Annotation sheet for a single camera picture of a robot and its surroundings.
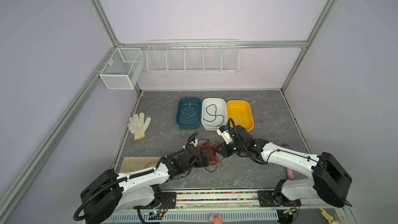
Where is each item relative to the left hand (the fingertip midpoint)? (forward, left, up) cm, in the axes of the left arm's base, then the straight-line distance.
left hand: (204, 158), depth 82 cm
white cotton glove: (+26, +43, -6) cm, 50 cm away
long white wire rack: (+59, +4, +24) cm, 64 cm away
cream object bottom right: (-30, -55, -3) cm, 62 cm away
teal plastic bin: (+34, +9, -4) cm, 35 cm away
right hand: (+2, -6, +4) cm, 8 cm away
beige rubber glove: (+1, +41, -5) cm, 42 cm away
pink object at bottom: (-27, -3, -2) cm, 27 cm away
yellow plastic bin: (+33, -28, -6) cm, 43 cm away
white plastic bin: (+39, -14, -2) cm, 41 cm away
